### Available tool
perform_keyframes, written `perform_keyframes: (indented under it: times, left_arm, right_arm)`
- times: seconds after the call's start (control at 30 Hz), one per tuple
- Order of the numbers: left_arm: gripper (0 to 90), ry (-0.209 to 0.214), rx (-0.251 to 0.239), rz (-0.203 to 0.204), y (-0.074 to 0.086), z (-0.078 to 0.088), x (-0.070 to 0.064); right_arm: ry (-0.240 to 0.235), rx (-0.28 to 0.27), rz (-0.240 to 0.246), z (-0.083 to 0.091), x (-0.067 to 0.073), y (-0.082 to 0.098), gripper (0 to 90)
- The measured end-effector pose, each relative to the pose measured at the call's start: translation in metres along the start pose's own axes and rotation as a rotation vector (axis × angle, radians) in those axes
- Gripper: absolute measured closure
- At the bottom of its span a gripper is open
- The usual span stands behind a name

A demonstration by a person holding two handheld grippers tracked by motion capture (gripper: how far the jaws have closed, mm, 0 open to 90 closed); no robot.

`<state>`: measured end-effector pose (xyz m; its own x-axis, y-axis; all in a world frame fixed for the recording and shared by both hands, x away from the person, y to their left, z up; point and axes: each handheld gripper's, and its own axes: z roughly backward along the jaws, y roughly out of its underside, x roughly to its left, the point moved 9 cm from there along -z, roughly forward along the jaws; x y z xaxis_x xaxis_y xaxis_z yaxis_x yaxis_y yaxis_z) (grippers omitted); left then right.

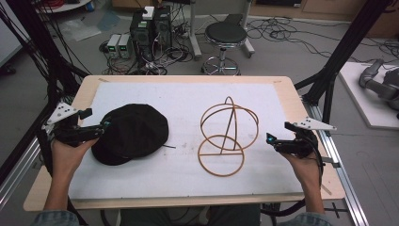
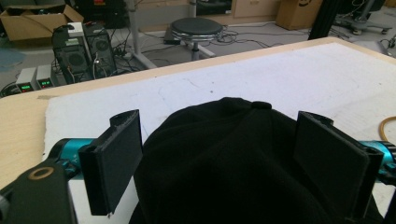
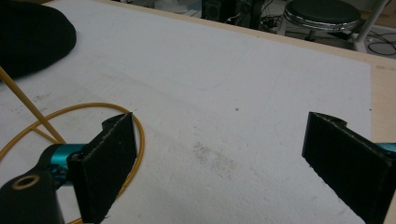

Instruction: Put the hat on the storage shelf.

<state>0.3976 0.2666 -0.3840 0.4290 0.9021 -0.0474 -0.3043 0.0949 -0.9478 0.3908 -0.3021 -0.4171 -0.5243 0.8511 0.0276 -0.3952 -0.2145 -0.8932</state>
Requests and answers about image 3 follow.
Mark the white metal stand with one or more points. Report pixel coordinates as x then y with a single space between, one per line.
369 25

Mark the black cloth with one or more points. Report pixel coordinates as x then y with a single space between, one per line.
31 34

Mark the black speaker box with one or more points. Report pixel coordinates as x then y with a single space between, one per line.
214 9

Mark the round black stool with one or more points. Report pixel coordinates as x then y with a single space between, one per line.
322 14

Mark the white table mat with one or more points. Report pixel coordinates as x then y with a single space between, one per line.
202 93

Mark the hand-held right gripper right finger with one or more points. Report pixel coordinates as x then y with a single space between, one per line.
348 165

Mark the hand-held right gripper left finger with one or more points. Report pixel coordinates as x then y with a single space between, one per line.
102 165

